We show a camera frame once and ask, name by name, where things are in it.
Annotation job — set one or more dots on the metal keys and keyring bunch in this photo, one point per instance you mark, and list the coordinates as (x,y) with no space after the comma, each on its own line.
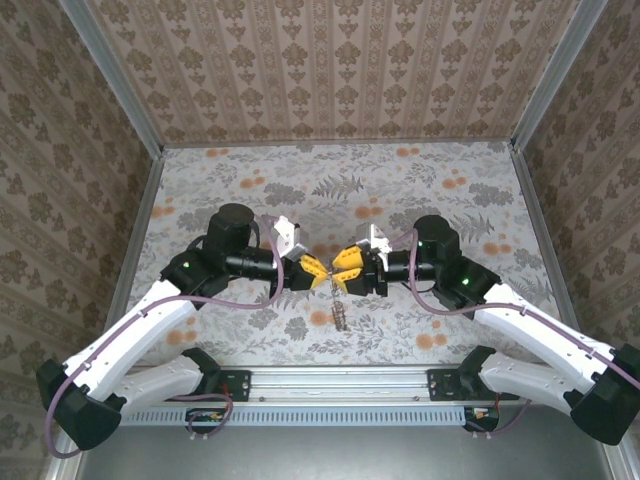
(340,315)

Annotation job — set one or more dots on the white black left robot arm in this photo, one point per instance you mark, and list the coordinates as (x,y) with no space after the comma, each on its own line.
(125,340)

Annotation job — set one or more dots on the black connector board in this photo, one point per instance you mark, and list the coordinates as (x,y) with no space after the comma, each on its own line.
(482,415)
(205,416)

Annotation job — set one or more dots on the aluminium frame side rail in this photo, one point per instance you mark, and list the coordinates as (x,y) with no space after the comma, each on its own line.
(535,220)
(142,215)

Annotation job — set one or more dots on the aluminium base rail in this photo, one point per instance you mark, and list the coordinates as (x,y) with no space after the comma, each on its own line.
(340,385)

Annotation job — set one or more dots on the thin aluminium frame back rail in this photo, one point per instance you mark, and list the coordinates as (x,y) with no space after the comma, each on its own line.
(340,144)

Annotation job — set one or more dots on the aluminium frame post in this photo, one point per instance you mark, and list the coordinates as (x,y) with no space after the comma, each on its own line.
(115,85)
(560,75)

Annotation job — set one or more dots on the aluminium outer frame bar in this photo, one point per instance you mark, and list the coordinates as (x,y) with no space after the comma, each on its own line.
(65,472)
(617,465)

